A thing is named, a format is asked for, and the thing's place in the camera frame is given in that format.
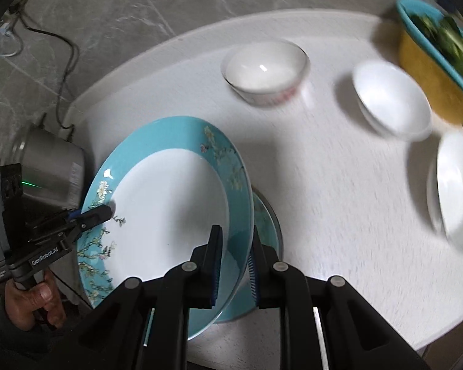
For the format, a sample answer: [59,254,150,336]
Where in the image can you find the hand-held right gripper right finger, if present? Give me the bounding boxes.
[248,225,429,370]

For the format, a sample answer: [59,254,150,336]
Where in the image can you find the dark rimmed patterned bowl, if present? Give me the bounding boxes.
[221,39,310,108]

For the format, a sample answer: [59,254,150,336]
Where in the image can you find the small white bowl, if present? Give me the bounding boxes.
[351,60,433,141]

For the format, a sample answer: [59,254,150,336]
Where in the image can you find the large deep teal floral plate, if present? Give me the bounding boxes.
[77,116,254,342]

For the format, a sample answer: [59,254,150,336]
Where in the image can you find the stainless steel electric pot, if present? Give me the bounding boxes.
[11,113,87,214]

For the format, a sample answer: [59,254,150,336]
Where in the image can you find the person's left forearm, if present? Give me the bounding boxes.
[0,293,86,370]

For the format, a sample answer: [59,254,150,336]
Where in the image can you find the green leafy vegetables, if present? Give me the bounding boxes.
[413,11,463,85]

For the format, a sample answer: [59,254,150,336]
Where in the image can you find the large white bowl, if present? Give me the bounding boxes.
[426,131,463,251]

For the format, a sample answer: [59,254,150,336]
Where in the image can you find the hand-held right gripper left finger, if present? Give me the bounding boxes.
[79,224,224,370]

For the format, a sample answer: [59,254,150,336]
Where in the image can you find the black power cable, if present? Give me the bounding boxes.
[8,0,80,139]

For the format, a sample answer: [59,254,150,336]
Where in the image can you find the white plug cable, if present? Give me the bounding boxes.
[0,17,24,58]

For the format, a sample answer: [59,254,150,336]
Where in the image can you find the teal plastic colander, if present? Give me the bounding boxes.
[395,0,463,105]

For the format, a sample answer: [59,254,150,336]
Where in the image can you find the person's left hand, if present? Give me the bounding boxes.
[2,272,64,332]

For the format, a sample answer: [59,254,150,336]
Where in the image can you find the grey rimmed white plate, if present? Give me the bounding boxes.
[251,186,283,263]

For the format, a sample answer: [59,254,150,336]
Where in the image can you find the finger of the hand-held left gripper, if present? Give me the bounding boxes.
[60,205,115,253]
[26,209,81,236]

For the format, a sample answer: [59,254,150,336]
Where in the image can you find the small teal floral plate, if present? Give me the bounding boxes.
[215,191,279,323]

